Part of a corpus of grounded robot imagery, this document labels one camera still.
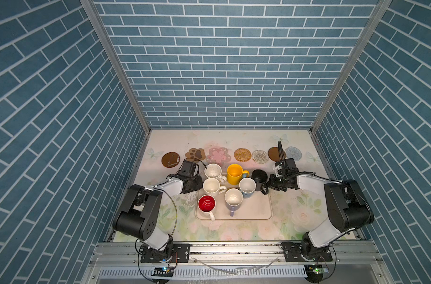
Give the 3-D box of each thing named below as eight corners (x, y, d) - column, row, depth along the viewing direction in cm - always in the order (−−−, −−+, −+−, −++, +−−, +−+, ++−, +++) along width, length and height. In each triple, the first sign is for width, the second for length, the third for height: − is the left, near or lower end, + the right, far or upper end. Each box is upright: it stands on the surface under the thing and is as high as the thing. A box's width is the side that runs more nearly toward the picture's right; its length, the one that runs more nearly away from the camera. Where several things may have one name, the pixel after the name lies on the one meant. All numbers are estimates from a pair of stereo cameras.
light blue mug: (238, 201, 90) (240, 193, 82) (238, 186, 95) (239, 177, 88) (254, 201, 90) (257, 193, 82) (252, 186, 95) (255, 177, 88)
